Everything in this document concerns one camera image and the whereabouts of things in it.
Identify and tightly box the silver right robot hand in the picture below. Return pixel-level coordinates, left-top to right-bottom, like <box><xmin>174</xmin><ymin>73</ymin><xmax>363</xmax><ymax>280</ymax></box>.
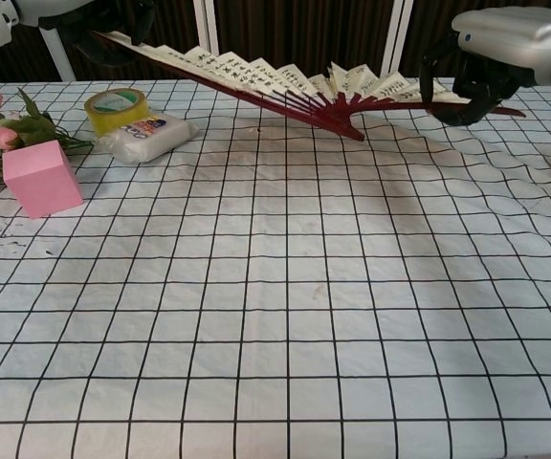
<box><xmin>421</xmin><ymin>7</ymin><xmax>551</xmax><ymax>126</ymax></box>

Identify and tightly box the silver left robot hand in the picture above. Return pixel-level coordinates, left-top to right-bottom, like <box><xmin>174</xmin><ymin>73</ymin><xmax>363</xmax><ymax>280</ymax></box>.
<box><xmin>16</xmin><ymin>0</ymin><xmax>155</xmax><ymax>66</ymax></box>

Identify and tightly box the red ribbed paper folding fan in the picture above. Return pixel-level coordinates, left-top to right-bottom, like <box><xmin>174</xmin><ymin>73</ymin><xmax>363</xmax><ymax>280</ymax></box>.
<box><xmin>91</xmin><ymin>29</ymin><xmax>528</xmax><ymax>143</ymax></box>

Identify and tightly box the yellow adhesive tape roll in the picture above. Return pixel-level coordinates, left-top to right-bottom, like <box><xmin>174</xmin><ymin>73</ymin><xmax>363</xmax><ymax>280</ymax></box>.
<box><xmin>83</xmin><ymin>88</ymin><xmax>150</xmax><ymax>140</ymax></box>

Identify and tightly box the pink artificial flower bouquet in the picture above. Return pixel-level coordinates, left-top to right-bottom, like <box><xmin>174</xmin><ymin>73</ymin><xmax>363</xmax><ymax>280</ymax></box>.
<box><xmin>0</xmin><ymin>87</ymin><xmax>96</xmax><ymax>198</ymax></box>

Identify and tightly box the white printed tissue pack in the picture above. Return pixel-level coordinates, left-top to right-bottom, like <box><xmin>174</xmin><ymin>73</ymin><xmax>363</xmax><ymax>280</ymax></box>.
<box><xmin>97</xmin><ymin>113</ymin><xmax>198</xmax><ymax>164</ymax></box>

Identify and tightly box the pink cube block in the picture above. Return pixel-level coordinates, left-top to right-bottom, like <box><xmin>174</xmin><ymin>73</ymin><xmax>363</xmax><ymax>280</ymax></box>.
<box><xmin>1</xmin><ymin>140</ymin><xmax>85</xmax><ymax>220</ymax></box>

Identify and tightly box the white black-checked tablecloth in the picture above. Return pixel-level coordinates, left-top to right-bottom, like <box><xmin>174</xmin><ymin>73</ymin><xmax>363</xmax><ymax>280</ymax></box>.
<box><xmin>0</xmin><ymin>76</ymin><xmax>551</xmax><ymax>459</ymax></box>

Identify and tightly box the white aluminium frame post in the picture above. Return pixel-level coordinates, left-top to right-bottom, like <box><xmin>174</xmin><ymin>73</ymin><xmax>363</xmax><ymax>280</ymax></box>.
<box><xmin>39</xmin><ymin>26</ymin><xmax>77</xmax><ymax>83</ymax></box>
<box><xmin>379</xmin><ymin>0</ymin><xmax>416</xmax><ymax>80</ymax></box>
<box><xmin>192</xmin><ymin>0</ymin><xmax>220</xmax><ymax>50</ymax></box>

